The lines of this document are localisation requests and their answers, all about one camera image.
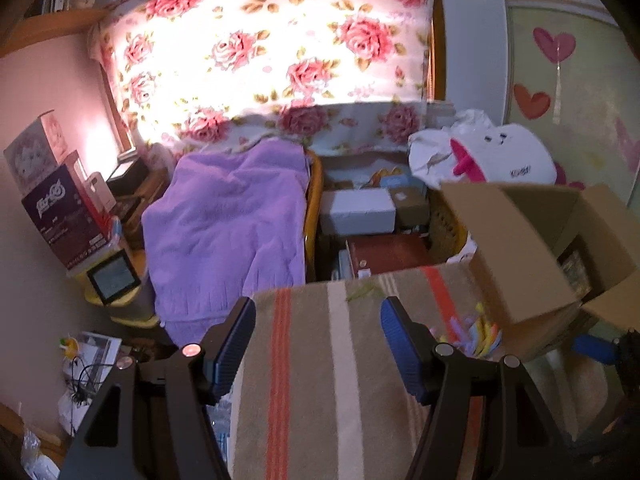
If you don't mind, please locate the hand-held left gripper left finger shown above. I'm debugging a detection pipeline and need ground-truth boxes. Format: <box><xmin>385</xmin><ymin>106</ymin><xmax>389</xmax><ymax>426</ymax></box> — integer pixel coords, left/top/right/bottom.
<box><xmin>60</xmin><ymin>296</ymin><xmax>257</xmax><ymax>480</ymax></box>

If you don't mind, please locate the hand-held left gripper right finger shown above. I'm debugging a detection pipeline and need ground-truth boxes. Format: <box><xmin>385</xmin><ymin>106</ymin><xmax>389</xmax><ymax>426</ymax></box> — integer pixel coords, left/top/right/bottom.
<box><xmin>380</xmin><ymin>296</ymin><xmax>576</xmax><ymax>480</ymax></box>

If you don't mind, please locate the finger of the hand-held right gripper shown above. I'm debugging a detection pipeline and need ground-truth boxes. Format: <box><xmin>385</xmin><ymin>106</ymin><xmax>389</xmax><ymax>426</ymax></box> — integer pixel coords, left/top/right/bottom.
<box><xmin>572</xmin><ymin>334</ymin><xmax>621</xmax><ymax>367</ymax></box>

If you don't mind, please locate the bunch of colourful loops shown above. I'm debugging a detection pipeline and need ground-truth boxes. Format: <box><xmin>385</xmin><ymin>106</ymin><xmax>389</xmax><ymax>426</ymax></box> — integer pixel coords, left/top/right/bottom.
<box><xmin>430</xmin><ymin>302</ymin><xmax>503</xmax><ymax>358</ymax></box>

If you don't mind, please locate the brown cardboard box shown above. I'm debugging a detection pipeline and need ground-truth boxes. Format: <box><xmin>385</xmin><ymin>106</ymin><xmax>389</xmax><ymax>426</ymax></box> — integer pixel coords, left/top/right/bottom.
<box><xmin>440</xmin><ymin>181</ymin><xmax>640</xmax><ymax>361</ymax></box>

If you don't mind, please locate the striped table towel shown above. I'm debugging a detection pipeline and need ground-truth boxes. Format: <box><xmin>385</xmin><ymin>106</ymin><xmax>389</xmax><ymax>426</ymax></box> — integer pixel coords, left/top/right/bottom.
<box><xmin>227</xmin><ymin>262</ymin><xmax>601</xmax><ymax>480</ymax></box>

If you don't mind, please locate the dark red book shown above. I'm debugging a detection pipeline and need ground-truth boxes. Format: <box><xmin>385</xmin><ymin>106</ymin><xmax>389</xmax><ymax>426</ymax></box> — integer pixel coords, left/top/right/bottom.
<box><xmin>345</xmin><ymin>234</ymin><xmax>436</xmax><ymax>281</ymax></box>

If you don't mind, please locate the clear plastic storage bin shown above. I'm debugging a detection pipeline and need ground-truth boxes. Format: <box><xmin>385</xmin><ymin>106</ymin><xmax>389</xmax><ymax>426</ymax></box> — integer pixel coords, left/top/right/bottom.
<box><xmin>67</xmin><ymin>240</ymin><xmax>161</xmax><ymax>328</ymax></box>

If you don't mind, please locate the purple blanket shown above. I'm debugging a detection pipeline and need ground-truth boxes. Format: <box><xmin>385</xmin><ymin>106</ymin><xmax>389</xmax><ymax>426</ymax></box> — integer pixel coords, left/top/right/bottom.
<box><xmin>141</xmin><ymin>140</ymin><xmax>313</xmax><ymax>348</ymax></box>

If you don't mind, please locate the woven basket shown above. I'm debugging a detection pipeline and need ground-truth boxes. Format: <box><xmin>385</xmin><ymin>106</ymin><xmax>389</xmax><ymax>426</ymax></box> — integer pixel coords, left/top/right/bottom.
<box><xmin>430</xmin><ymin>190</ymin><xmax>471</xmax><ymax>261</ymax></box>

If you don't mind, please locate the stack of papers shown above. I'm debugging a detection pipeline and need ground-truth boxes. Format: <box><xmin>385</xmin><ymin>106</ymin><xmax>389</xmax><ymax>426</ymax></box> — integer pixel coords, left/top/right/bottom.
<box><xmin>57</xmin><ymin>330</ymin><xmax>123</xmax><ymax>426</ymax></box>

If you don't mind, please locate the black framed display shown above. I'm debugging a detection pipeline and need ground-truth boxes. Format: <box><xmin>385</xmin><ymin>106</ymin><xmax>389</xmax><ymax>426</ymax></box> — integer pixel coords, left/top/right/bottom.
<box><xmin>86</xmin><ymin>250</ymin><xmax>142</xmax><ymax>306</ymax></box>

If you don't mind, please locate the small brown carton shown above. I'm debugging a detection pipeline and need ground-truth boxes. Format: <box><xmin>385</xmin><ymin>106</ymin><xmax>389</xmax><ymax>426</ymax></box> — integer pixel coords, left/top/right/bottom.
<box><xmin>390</xmin><ymin>187</ymin><xmax>431</xmax><ymax>231</ymax></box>

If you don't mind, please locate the white carton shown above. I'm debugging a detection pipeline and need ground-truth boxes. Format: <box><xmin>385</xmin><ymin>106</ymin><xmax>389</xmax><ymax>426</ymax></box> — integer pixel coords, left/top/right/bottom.
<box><xmin>319</xmin><ymin>190</ymin><xmax>397</xmax><ymax>235</ymax></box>

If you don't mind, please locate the wooden chair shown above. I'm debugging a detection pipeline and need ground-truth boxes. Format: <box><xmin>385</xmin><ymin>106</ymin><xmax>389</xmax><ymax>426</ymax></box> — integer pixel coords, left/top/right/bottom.
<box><xmin>302</xmin><ymin>147</ymin><xmax>323</xmax><ymax>281</ymax></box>

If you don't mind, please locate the small white red box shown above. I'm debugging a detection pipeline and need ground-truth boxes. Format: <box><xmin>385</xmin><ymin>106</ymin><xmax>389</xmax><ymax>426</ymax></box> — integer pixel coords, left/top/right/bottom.
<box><xmin>85</xmin><ymin>172</ymin><xmax>118</xmax><ymax>216</ymax></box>

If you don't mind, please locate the black box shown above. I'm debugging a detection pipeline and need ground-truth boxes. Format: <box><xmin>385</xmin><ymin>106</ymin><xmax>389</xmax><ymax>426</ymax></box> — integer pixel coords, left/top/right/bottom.
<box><xmin>106</xmin><ymin>155</ymin><xmax>151</xmax><ymax>196</ymax></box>

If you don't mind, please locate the dark red product box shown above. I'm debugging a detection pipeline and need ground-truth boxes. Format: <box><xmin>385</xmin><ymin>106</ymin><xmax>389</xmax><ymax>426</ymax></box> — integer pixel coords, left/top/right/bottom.
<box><xmin>21</xmin><ymin>150</ymin><xmax>113</xmax><ymax>268</ymax></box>

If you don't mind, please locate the white plush bag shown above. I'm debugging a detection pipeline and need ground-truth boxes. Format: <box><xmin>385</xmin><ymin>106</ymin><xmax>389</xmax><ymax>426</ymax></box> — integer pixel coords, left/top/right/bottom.
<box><xmin>407</xmin><ymin>109</ymin><xmax>558</xmax><ymax>191</ymax></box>

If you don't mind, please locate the clear plastic bag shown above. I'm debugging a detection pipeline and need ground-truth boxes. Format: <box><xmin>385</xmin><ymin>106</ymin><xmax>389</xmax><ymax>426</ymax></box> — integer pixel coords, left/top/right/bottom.
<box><xmin>20</xmin><ymin>425</ymin><xmax>61</xmax><ymax>480</ymax></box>

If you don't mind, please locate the heart print door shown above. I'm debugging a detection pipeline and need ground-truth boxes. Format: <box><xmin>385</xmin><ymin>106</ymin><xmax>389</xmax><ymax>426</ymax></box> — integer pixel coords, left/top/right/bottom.
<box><xmin>502</xmin><ymin>0</ymin><xmax>640</xmax><ymax>341</ymax></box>

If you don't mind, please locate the pink cat print box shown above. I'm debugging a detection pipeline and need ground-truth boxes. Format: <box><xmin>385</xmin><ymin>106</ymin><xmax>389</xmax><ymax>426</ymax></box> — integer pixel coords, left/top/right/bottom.
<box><xmin>4</xmin><ymin>110</ymin><xmax>68</xmax><ymax>183</ymax></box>

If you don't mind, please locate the rose print curtain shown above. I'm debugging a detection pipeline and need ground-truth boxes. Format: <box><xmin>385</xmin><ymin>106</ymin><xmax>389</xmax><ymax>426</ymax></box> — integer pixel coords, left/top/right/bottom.
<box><xmin>90</xmin><ymin>0</ymin><xmax>441</xmax><ymax>153</ymax></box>

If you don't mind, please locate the black cable tangle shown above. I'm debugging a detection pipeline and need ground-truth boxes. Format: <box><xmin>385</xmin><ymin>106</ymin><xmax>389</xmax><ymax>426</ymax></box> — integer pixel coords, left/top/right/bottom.
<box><xmin>67</xmin><ymin>355</ymin><xmax>108</xmax><ymax>406</ymax></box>

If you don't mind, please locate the wooden wall shelf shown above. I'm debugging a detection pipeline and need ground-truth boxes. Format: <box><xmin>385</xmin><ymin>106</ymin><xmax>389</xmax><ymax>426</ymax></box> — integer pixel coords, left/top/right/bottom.
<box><xmin>0</xmin><ymin>7</ymin><xmax>108</xmax><ymax>56</ymax></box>

